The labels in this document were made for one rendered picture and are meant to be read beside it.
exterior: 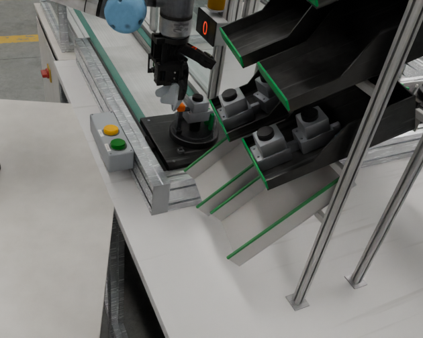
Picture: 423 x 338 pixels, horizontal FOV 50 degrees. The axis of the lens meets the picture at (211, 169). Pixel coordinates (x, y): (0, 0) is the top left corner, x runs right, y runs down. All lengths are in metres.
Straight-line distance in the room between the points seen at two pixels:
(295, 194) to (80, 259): 0.51
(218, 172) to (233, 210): 0.11
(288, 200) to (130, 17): 0.47
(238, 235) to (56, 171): 0.59
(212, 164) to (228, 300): 0.32
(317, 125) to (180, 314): 0.48
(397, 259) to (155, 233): 0.62
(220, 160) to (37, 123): 0.68
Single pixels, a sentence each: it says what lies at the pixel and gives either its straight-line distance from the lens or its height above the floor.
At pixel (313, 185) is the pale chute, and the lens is 0.92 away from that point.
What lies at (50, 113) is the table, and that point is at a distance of 1.58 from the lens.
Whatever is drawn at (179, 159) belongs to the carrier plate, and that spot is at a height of 0.97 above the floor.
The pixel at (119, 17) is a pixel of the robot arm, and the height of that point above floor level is 1.37.
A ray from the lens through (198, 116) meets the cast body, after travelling 1.24.
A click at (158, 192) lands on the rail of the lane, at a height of 0.94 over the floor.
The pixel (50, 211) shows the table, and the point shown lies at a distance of 1.21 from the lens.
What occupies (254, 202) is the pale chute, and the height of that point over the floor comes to 1.05.
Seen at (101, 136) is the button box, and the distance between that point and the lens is 1.28.
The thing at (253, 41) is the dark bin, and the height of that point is 1.37.
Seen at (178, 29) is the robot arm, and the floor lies 1.30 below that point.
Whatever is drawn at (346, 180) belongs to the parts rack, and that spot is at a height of 1.22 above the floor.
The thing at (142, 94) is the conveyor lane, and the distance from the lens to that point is 1.57.
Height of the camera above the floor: 1.69
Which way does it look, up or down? 38 degrees down
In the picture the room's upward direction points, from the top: 9 degrees clockwise
